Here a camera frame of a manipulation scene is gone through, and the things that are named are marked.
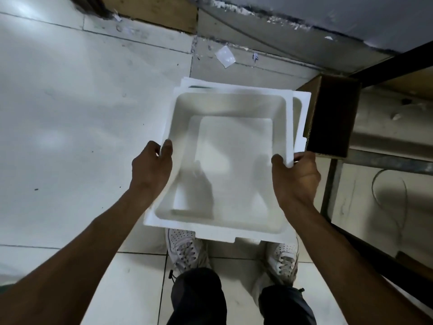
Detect person's left white shoe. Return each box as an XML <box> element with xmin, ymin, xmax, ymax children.
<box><xmin>165</xmin><ymin>228</ymin><xmax>212</xmax><ymax>273</ymax></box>

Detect person's right white shoe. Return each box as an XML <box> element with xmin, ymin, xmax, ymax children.
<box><xmin>265</xmin><ymin>235</ymin><xmax>299</xmax><ymax>286</ymax></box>

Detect person's white shoe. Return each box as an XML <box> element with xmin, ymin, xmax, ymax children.
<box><xmin>165</xmin><ymin>228</ymin><xmax>212</xmax><ymax>273</ymax></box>
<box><xmin>265</xmin><ymin>235</ymin><xmax>299</xmax><ymax>286</ymax></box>

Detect person's left hand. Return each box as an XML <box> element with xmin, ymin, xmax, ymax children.
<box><xmin>131</xmin><ymin>139</ymin><xmax>173</xmax><ymax>197</ymax></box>

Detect white foam tray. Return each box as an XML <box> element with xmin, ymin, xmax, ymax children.
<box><xmin>143</xmin><ymin>87</ymin><xmax>298</xmax><ymax>244</ymax></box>

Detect white foam sheet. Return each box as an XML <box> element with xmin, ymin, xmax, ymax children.
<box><xmin>179</xmin><ymin>77</ymin><xmax>312</xmax><ymax>154</ymax></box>

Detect white paper scrap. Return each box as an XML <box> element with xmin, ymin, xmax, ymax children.
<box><xmin>214</xmin><ymin>45</ymin><xmax>236</xmax><ymax>69</ymax></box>

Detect person's right hand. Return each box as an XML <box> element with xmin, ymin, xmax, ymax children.
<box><xmin>271</xmin><ymin>151</ymin><xmax>321</xmax><ymax>207</ymax></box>

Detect wooden board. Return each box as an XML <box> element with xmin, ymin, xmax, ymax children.
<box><xmin>100</xmin><ymin>0</ymin><xmax>198</xmax><ymax>34</ymax></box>

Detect person's right forearm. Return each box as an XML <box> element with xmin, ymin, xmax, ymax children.
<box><xmin>283</xmin><ymin>196</ymin><xmax>432</xmax><ymax>325</ymax></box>

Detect person's dark trouser leg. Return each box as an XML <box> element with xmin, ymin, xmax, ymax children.
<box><xmin>258</xmin><ymin>284</ymin><xmax>317</xmax><ymax>325</ymax></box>
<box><xmin>167</xmin><ymin>267</ymin><xmax>228</xmax><ymax>325</ymax></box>

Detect person's left dark trouser leg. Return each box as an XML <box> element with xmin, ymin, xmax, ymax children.
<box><xmin>167</xmin><ymin>267</ymin><xmax>228</xmax><ymax>325</ymax></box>

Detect black metal table frame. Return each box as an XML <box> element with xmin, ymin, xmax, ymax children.
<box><xmin>320</xmin><ymin>40</ymin><xmax>433</xmax><ymax>310</ymax></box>

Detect grey cable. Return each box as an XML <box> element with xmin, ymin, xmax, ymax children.
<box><xmin>371</xmin><ymin>169</ymin><xmax>409</xmax><ymax>234</ymax></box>

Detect brown cardboard box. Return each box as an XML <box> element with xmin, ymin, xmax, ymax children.
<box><xmin>296</xmin><ymin>74</ymin><xmax>362</xmax><ymax>159</ymax></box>

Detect person's left forearm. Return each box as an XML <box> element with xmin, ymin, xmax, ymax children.
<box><xmin>0</xmin><ymin>186</ymin><xmax>159</xmax><ymax>325</ymax></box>

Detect person's right dark trouser leg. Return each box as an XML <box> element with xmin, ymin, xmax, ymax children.
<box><xmin>258</xmin><ymin>284</ymin><xmax>317</xmax><ymax>325</ymax></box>

